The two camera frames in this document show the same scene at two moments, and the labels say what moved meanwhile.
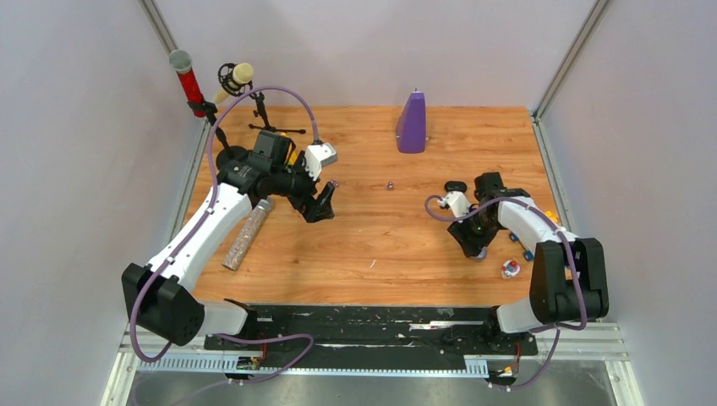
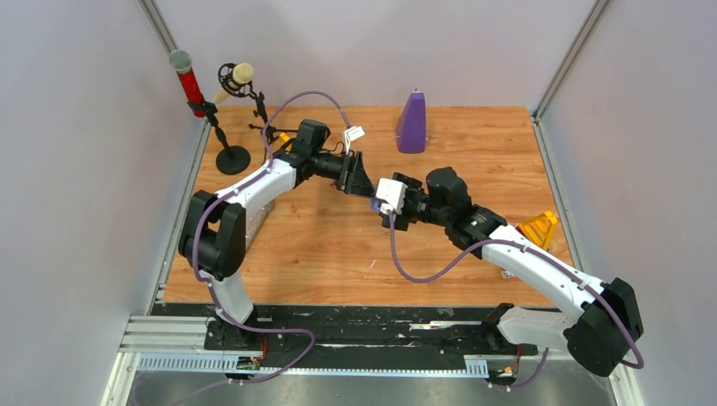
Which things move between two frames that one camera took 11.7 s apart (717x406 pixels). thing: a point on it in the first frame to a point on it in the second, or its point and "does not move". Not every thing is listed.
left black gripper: [321, 209] to [352, 178]
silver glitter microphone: [244, 239] does not move
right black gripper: [470, 244] to [401, 221]
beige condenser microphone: [235, 79] does not move
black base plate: [369, 336] does not move
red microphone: [182, 61] does not move
